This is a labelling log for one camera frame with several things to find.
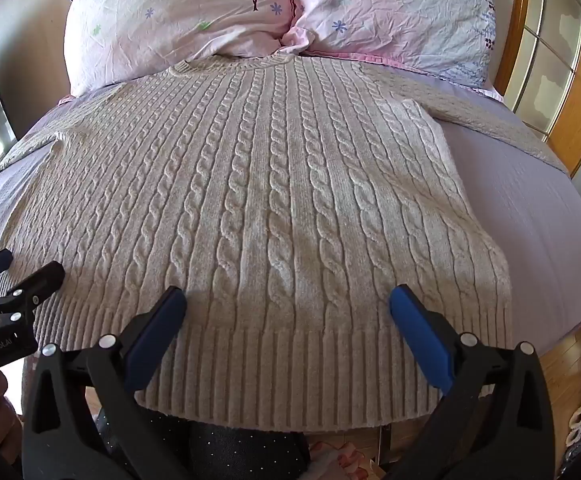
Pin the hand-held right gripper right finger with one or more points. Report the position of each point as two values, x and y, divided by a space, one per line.
421 342

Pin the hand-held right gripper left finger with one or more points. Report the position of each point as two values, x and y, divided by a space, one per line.
154 342

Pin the pink patterned cloth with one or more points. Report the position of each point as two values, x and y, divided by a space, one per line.
343 457

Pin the person's dark dotted pants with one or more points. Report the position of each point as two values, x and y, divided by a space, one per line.
250 452

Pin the pink pillow with tree print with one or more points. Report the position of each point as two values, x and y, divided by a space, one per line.
170 20

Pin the wooden headboard with glass panels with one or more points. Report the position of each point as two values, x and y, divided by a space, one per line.
545 50

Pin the pink pillow with flower print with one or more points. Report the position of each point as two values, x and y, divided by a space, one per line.
400 15

